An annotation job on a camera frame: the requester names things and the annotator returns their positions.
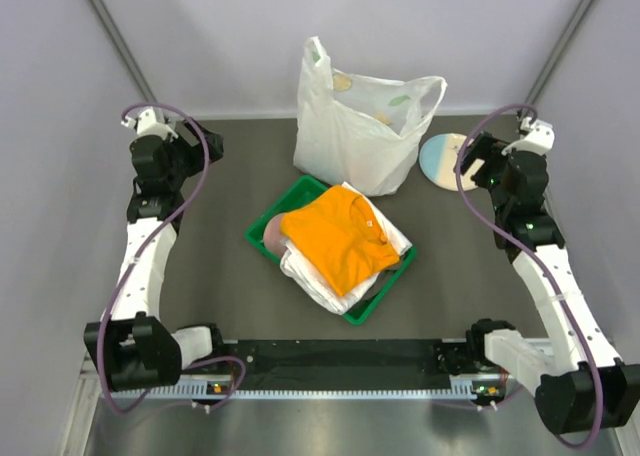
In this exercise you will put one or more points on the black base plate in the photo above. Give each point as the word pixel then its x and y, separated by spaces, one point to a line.
pixel 383 364

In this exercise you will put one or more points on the aluminium frame rail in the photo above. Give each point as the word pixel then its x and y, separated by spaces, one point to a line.
pixel 218 377

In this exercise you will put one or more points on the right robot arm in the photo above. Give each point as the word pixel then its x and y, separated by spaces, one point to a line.
pixel 584 385

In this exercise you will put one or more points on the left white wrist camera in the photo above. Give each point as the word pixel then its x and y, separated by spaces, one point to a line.
pixel 151 121

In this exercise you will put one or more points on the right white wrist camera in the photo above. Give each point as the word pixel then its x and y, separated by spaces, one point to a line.
pixel 536 136

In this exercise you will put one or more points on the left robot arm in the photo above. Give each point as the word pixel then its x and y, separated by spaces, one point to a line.
pixel 134 348

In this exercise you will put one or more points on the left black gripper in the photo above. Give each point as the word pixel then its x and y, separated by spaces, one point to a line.
pixel 196 152

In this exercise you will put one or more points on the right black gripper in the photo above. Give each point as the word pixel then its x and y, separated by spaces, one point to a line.
pixel 488 149

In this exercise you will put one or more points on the orange t-shirt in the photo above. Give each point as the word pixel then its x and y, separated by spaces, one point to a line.
pixel 344 238

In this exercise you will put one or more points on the white folded clothes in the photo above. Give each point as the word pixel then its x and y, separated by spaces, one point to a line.
pixel 295 268

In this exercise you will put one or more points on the pink garment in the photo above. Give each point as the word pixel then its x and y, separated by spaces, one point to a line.
pixel 273 240

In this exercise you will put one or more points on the white printed plastic bag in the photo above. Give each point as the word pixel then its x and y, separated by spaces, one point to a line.
pixel 359 129

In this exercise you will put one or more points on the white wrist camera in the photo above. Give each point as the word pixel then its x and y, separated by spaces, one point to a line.
pixel 536 136
pixel 151 121

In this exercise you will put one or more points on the round pastel plate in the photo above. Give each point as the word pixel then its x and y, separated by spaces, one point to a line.
pixel 437 159

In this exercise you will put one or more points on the green plastic tray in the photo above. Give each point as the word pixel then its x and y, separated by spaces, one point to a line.
pixel 303 191

